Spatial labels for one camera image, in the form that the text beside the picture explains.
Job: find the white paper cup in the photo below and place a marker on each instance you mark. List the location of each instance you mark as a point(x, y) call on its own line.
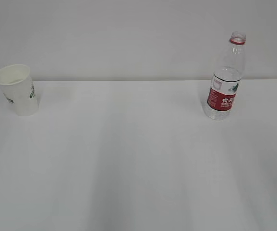
point(17, 86)

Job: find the Nongfu Spring water bottle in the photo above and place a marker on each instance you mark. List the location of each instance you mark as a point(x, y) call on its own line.
point(226, 78)

